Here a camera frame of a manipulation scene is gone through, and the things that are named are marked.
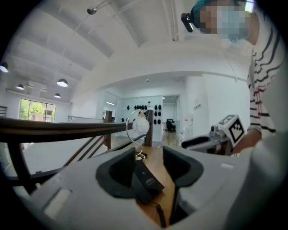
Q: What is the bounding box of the large glass window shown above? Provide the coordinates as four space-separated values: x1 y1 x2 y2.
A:
19 98 57 123

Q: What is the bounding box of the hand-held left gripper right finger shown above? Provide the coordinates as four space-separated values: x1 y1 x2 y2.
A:
162 146 246 212

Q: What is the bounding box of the black white striped shirt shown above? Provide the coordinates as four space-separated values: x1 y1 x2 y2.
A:
246 12 285 140

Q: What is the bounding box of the thick dark wooden post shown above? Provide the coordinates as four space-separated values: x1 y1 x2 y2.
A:
144 110 154 148

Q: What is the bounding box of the person's right forearm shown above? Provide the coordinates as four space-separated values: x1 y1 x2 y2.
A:
232 128 263 155

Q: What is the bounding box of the light blue face mask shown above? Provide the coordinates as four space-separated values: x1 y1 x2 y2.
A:
218 9 251 44

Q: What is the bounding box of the thin white headset cable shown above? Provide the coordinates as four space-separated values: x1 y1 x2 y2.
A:
221 42 239 84

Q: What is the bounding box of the grey metal balcony railing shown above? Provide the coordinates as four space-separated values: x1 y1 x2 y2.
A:
67 115 106 124

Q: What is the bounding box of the group of black wall-hung caps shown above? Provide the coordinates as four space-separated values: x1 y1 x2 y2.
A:
121 103 163 125

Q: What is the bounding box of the black rectangular box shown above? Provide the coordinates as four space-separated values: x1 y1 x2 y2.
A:
134 160 165 194

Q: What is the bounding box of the white globe desk lamp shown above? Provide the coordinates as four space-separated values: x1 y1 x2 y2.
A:
126 109 150 161

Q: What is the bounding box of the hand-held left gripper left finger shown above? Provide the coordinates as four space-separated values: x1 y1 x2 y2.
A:
28 147 163 230

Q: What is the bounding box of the slim dark wooden post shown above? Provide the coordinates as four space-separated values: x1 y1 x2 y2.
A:
105 110 113 150

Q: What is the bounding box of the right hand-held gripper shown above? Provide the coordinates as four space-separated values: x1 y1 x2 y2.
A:
180 114 246 156

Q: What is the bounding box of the black head-mounted camera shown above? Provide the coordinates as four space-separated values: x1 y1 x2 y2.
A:
180 13 194 33

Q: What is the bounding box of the black office chair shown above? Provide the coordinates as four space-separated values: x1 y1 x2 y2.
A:
165 118 176 132

